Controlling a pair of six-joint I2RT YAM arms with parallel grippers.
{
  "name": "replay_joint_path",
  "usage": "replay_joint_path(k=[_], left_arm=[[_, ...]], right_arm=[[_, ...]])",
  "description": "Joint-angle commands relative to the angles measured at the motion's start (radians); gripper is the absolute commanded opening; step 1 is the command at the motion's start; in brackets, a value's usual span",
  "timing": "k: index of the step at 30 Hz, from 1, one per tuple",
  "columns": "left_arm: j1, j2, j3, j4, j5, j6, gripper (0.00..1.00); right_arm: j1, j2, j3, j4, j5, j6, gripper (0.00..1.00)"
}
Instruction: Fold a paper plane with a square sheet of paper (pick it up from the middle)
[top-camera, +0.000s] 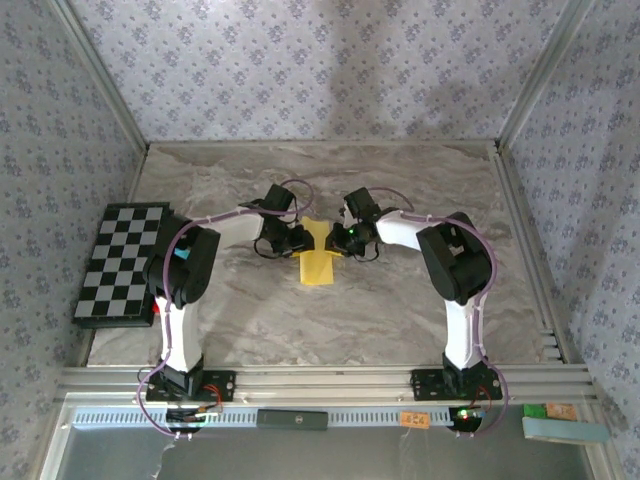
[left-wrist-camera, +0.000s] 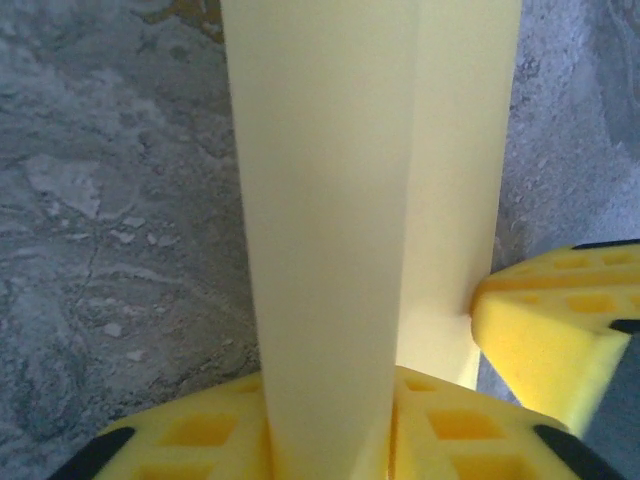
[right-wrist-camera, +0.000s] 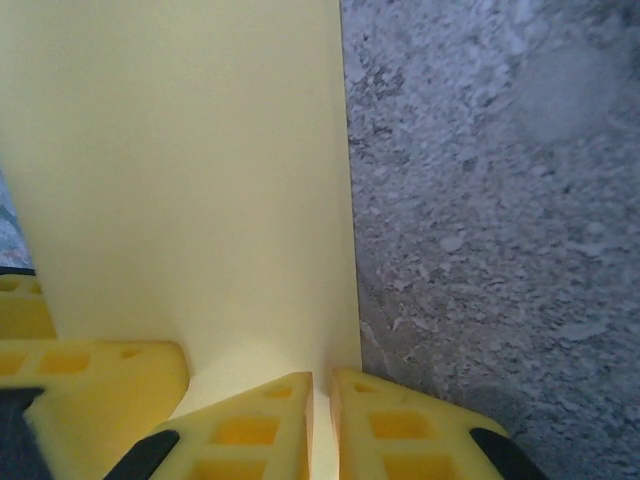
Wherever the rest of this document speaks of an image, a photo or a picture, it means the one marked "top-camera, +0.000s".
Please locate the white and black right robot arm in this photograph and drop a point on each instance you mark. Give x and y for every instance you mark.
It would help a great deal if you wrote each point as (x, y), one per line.
(462, 330)

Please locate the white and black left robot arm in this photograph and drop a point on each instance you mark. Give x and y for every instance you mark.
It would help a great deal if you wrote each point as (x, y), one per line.
(180, 335)

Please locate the teal cylinder tool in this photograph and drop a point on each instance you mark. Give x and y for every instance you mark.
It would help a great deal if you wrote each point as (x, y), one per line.
(183, 253)

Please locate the red object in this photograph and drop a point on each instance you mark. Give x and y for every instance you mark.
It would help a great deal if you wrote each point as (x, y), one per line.
(157, 310)

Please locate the black rectangular bar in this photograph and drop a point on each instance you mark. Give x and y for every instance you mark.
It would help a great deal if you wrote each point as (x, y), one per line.
(292, 420)

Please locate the black and grey checkerboard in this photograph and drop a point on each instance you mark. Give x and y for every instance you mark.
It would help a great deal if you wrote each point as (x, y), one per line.
(120, 260)

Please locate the orange label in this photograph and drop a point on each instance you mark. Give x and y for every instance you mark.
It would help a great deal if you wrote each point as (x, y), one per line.
(415, 419)

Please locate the grey metal panel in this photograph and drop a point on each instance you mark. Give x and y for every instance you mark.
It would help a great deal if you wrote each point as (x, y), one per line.
(325, 455)

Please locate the green card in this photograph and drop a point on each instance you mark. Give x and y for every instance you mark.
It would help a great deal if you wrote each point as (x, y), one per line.
(534, 410)

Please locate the brown orange card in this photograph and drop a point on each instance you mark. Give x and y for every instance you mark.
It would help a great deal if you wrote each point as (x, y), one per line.
(561, 411)

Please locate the light blue flat box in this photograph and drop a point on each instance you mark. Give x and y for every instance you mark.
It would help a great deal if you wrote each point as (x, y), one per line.
(565, 431)

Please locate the aluminium mounting rail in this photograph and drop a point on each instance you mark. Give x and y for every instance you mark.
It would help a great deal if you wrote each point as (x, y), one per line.
(325, 382)

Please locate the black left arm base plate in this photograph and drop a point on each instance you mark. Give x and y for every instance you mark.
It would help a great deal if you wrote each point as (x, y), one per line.
(222, 387)

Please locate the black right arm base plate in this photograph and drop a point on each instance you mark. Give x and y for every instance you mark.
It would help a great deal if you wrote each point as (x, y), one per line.
(425, 385)

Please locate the aluminium side rail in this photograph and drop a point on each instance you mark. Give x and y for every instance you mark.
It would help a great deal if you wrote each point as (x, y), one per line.
(532, 260)

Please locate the aluminium frame post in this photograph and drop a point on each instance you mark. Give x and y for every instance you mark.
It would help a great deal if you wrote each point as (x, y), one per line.
(107, 82)
(540, 75)

